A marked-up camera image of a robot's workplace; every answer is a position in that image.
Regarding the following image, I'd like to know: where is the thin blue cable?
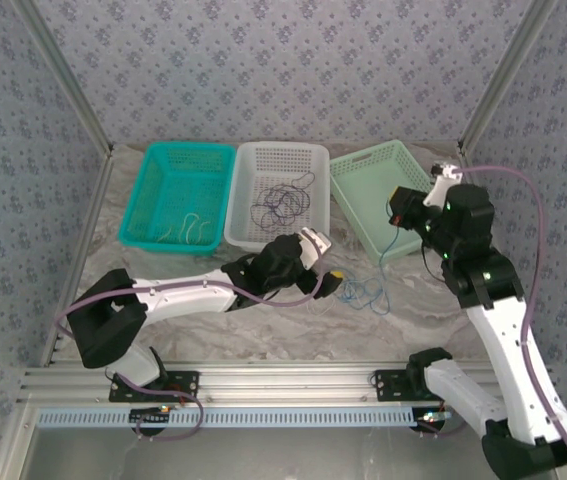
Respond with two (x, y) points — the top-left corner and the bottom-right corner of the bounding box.
(337, 197), (395, 315)

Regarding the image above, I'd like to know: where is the thin purple cable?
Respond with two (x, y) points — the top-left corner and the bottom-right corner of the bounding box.
(250, 171), (317, 232)

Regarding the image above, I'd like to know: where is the thin white cable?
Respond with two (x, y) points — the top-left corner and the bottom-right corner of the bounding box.
(159, 212), (210, 245)

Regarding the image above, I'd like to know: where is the mint green plastic basket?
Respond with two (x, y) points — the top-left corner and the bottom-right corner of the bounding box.
(329, 139), (437, 266)

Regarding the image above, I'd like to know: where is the white plastic basket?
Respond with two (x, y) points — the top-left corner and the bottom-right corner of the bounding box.
(222, 141), (333, 254)

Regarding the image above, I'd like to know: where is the teal plastic basket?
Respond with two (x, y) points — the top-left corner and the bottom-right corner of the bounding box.
(117, 142), (238, 259)

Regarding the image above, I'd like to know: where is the small circuit board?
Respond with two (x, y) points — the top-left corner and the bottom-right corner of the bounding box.
(129, 407), (172, 425)
(412, 408), (453, 432)

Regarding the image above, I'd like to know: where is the grey metal panel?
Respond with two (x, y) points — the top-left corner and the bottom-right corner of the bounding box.
(17, 427), (562, 480)

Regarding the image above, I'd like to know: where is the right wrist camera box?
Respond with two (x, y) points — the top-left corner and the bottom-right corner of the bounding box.
(430, 160), (464, 209)

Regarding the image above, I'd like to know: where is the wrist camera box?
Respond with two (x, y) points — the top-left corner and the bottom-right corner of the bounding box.
(430, 160), (464, 209)
(298, 227), (334, 267)

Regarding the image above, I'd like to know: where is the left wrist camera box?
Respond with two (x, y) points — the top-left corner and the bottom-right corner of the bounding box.
(298, 227), (334, 267)

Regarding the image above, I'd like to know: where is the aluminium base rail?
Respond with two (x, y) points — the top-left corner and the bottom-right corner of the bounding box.
(17, 362), (562, 406)

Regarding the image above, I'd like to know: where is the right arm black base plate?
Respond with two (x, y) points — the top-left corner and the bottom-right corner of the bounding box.
(373, 368), (467, 402)

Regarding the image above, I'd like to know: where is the light blue slotted duct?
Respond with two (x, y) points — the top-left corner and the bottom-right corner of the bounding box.
(37, 405), (417, 430)

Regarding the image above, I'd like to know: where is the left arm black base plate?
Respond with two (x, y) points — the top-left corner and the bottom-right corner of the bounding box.
(108, 370), (200, 404)

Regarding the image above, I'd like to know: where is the aluminium frame post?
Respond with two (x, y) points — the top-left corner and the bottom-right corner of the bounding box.
(456, 0), (559, 151)
(12, 0), (115, 159)

